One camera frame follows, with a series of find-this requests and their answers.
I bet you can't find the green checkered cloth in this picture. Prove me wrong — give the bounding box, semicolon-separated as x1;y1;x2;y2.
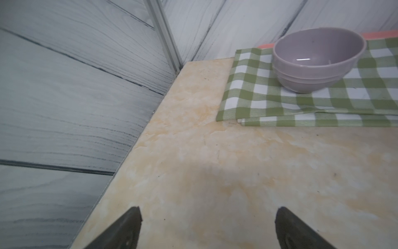
216;37;398;127

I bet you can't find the purple bowl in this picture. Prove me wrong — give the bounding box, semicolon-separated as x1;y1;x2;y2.
272;27;367;93

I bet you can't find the left aluminium frame post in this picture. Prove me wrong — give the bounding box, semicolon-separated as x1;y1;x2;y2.
144;0;183;75

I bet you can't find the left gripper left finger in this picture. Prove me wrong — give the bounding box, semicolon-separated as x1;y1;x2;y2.
85;206;143;249

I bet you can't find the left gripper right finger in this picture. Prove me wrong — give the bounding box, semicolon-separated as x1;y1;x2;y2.
275;206;336;249

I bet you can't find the pink tray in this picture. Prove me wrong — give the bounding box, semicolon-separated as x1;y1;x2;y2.
257;30;398;49

